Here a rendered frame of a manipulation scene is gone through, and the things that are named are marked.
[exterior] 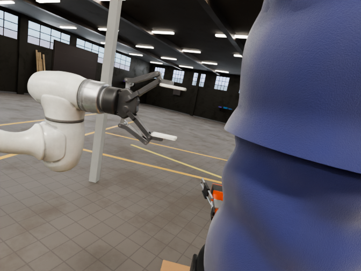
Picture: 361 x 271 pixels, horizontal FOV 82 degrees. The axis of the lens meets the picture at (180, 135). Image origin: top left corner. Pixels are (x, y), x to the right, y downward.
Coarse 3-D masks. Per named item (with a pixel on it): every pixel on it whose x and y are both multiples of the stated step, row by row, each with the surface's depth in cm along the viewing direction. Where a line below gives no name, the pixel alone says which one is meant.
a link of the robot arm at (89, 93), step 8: (88, 80) 56; (80, 88) 54; (88, 88) 54; (96, 88) 54; (104, 88) 56; (80, 96) 54; (88, 96) 54; (96, 96) 54; (80, 104) 55; (88, 104) 55; (96, 104) 54; (96, 112) 57; (104, 112) 60
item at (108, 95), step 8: (112, 88) 56; (120, 88) 57; (128, 88) 56; (104, 96) 54; (112, 96) 54; (120, 96) 56; (136, 96) 57; (104, 104) 55; (112, 104) 54; (120, 104) 57; (128, 104) 56; (136, 104) 56; (112, 112) 56; (120, 112) 57; (136, 112) 58
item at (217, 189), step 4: (212, 184) 98; (216, 184) 98; (212, 188) 95; (216, 188) 93; (220, 188) 94; (212, 192) 92; (216, 192) 91; (220, 192) 90; (220, 196) 91; (212, 200) 91; (220, 200) 91
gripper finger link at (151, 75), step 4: (152, 72) 54; (156, 72) 54; (160, 72) 55; (140, 76) 55; (144, 76) 55; (148, 76) 55; (152, 76) 54; (124, 80) 55; (128, 80) 55; (132, 80) 55; (136, 80) 55; (140, 80) 55; (144, 80) 56
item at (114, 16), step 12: (120, 0) 289; (120, 12) 297; (108, 24) 290; (108, 36) 293; (108, 48) 296; (108, 60) 299; (108, 72) 302; (96, 120) 317; (96, 132) 320; (96, 144) 323; (96, 156) 327; (96, 168) 330; (96, 180) 336
